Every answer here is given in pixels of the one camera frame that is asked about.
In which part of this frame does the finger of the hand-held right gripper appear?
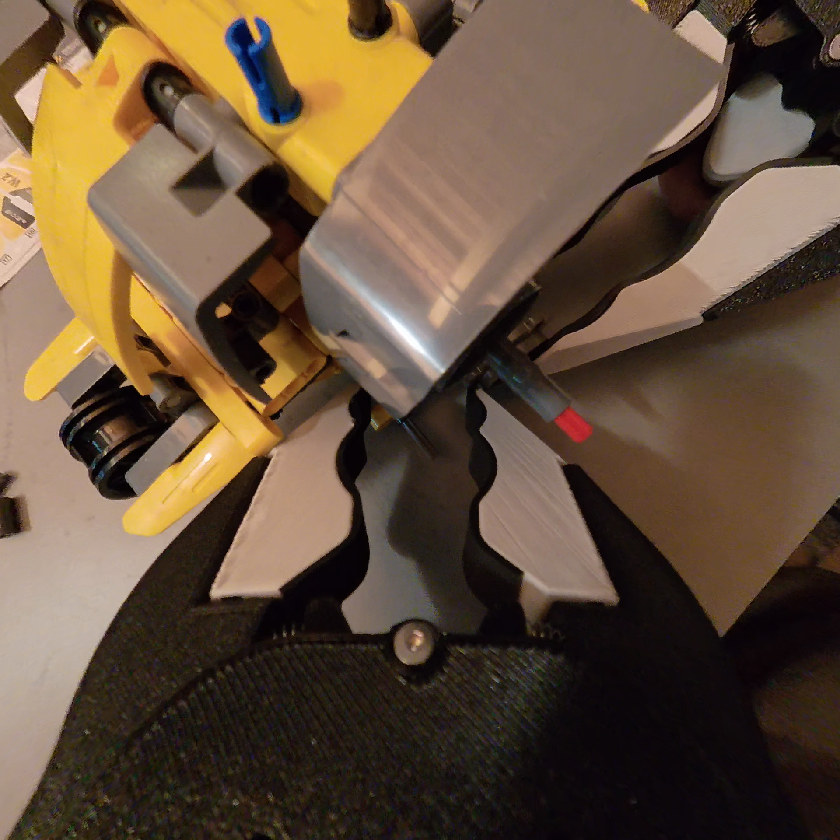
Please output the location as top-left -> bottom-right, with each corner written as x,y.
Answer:
532,71 -> 840,375
525,10 -> 732,296

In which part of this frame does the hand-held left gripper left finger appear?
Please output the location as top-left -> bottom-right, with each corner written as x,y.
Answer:
209,392 -> 373,632

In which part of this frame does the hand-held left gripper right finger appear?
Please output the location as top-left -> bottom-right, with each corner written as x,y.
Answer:
462,388 -> 620,632

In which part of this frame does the yellow brick beam with pins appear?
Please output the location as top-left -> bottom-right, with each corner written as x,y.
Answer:
366,402 -> 437,457

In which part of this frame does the yellow toy brick vehicle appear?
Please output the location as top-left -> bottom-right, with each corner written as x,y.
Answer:
25,0 -> 724,540

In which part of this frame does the person's right hand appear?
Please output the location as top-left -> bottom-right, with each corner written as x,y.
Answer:
658,152 -> 715,232

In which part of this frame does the person's brown clothing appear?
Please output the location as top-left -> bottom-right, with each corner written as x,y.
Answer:
721,505 -> 840,840

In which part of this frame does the small dark grey brick connector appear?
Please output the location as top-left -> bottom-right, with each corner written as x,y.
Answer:
0,471 -> 32,540

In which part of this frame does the yellow black printed leaflet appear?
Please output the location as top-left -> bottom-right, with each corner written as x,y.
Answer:
0,29 -> 89,290

